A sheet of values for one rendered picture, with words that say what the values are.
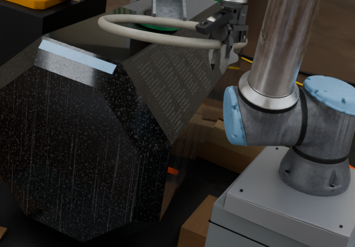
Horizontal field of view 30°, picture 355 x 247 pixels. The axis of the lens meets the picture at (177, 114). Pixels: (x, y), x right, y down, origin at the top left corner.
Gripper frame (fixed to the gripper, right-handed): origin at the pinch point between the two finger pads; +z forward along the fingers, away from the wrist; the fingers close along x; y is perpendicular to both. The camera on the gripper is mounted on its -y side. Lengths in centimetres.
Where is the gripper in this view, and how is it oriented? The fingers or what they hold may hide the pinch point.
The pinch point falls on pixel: (215, 67)
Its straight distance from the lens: 201.7
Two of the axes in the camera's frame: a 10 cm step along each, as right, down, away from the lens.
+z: -1.4, 9.5, 2.7
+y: 8.1, -0.5, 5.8
